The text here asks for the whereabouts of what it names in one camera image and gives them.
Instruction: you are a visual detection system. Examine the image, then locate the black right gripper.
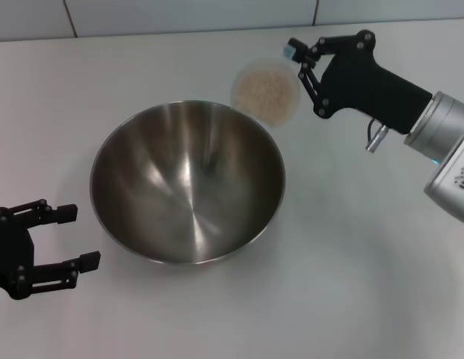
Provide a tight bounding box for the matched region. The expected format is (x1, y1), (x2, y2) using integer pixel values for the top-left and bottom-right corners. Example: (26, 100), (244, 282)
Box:
(286, 31), (433, 135)

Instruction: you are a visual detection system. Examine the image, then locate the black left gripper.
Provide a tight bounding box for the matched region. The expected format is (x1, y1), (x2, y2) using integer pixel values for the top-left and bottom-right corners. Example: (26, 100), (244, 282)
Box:
(0, 199), (102, 300)

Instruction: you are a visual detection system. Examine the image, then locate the clear plastic cup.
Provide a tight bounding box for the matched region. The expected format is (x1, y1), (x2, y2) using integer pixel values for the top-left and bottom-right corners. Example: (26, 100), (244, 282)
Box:
(229, 55), (304, 129)

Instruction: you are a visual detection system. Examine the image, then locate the stainless steel mixing bowl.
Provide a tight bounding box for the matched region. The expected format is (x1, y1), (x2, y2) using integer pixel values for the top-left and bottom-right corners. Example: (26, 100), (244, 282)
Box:
(89, 99), (287, 266)

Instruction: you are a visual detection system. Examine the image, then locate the right gripper cable with plug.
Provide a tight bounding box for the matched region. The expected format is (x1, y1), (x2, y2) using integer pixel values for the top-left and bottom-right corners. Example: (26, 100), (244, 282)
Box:
(364, 117), (390, 153)

